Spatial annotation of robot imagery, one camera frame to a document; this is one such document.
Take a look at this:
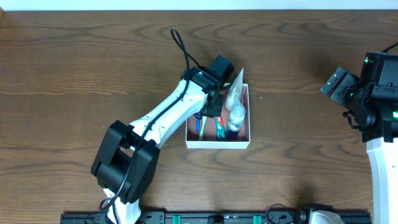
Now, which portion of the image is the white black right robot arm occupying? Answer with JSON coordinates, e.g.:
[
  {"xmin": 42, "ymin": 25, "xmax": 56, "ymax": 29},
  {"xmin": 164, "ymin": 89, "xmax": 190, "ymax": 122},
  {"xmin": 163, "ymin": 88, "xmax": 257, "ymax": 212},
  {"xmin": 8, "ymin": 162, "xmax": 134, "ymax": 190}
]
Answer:
[{"xmin": 320, "ymin": 50, "xmax": 397, "ymax": 223}]

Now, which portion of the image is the green white toothbrush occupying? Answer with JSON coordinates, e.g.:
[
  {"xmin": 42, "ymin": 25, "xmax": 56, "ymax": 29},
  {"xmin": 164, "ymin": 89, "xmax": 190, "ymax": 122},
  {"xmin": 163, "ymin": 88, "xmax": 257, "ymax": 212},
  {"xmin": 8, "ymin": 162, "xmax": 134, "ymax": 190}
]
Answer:
[{"xmin": 199, "ymin": 116, "xmax": 207, "ymax": 141}]

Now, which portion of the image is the white box with pink interior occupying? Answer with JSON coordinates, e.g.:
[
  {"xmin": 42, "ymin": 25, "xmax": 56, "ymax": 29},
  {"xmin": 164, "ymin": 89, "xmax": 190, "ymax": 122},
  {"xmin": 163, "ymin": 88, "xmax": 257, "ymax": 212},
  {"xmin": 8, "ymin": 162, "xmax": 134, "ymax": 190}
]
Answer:
[{"xmin": 185, "ymin": 83, "xmax": 251, "ymax": 149}]

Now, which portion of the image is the green white toothpaste tube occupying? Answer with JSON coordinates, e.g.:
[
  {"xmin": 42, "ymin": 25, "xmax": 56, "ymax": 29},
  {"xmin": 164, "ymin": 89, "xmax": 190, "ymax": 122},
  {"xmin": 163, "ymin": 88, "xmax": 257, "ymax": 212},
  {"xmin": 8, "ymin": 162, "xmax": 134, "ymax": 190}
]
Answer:
[{"xmin": 215, "ymin": 116, "xmax": 226, "ymax": 141}]

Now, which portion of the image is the blue disposable razor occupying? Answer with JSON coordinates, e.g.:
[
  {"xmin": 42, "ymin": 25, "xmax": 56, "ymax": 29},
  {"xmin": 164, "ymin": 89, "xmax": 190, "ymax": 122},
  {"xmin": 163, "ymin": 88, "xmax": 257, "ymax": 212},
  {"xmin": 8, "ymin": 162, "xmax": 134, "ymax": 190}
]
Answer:
[{"xmin": 194, "ymin": 113, "xmax": 202, "ymax": 132}]

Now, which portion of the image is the white cream tube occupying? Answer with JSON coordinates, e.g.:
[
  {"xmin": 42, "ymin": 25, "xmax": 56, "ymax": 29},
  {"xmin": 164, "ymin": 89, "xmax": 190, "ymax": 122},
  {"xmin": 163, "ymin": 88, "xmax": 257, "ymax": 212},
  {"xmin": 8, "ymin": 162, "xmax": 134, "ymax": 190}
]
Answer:
[{"xmin": 224, "ymin": 68, "xmax": 244, "ymax": 111}]

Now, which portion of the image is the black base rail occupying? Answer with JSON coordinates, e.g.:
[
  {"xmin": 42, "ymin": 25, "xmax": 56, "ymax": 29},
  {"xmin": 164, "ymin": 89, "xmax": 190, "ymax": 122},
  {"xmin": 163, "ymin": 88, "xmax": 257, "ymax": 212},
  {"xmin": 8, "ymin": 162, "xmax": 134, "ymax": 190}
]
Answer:
[{"xmin": 60, "ymin": 211, "xmax": 373, "ymax": 224}]

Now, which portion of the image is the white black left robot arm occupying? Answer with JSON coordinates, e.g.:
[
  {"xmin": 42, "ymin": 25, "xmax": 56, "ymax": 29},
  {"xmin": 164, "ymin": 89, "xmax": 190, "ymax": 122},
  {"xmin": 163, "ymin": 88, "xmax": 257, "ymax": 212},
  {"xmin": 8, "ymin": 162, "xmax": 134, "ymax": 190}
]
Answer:
[{"xmin": 91, "ymin": 67, "xmax": 231, "ymax": 223}]

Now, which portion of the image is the clear bottle with dark base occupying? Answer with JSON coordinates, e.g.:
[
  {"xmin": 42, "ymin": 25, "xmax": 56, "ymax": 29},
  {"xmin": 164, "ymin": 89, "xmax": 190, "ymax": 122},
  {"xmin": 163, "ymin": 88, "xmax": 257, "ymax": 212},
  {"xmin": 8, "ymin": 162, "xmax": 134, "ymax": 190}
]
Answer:
[{"xmin": 227, "ymin": 103, "xmax": 246, "ymax": 139}]

